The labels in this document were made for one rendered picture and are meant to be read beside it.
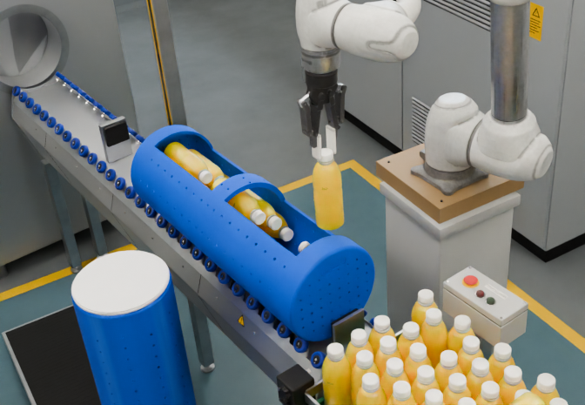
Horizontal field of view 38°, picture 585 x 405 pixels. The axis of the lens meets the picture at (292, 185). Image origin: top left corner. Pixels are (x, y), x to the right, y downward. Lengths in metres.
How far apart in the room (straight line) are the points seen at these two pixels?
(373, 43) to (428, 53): 2.47
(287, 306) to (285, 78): 3.72
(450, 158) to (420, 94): 1.80
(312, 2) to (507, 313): 0.91
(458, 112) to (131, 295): 1.08
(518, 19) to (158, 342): 1.32
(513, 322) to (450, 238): 0.55
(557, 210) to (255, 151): 1.85
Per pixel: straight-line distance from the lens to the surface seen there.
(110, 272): 2.54
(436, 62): 4.24
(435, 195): 2.68
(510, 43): 2.36
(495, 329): 2.22
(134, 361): 2.52
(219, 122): 5.35
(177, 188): 2.58
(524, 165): 2.53
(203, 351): 3.56
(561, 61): 3.59
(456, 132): 2.60
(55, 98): 3.83
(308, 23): 1.90
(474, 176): 2.75
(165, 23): 3.34
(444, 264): 2.75
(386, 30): 1.79
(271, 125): 5.24
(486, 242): 2.83
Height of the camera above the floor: 2.57
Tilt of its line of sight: 33 degrees down
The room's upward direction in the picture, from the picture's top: 5 degrees counter-clockwise
